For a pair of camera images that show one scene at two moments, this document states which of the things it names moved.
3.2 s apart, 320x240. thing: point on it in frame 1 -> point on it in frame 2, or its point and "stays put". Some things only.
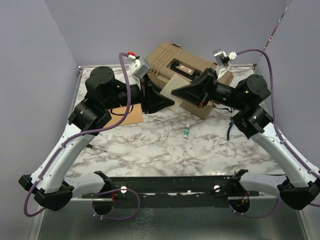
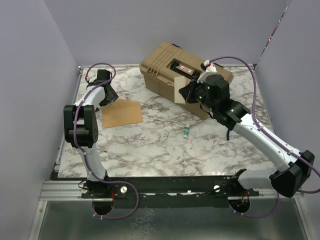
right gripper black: [199, 92] stays put
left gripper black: [151, 100] -> [112, 97]
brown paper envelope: [135, 115] stays put
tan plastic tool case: [168, 59] stays put
